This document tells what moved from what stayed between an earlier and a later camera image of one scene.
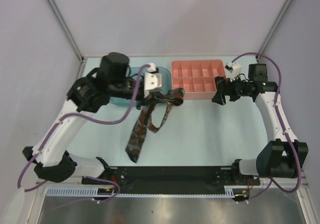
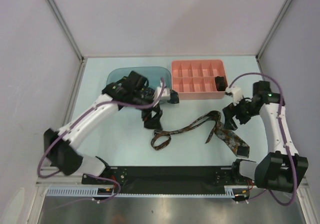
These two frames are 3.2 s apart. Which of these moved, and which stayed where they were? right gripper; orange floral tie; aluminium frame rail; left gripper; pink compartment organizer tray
Moved: right gripper; orange floral tie; left gripper
Stayed: pink compartment organizer tray; aluminium frame rail
